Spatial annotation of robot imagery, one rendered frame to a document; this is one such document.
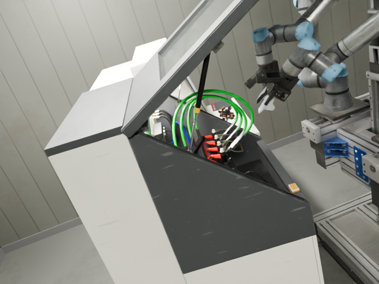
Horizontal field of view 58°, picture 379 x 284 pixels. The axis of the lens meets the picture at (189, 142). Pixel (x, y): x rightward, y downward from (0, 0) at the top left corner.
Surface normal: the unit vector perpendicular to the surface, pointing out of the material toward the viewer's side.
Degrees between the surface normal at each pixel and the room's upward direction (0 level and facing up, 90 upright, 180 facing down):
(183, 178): 90
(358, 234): 0
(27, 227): 90
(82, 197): 90
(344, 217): 0
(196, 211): 90
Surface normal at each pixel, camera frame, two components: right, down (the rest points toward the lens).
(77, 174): 0.10, 0.40
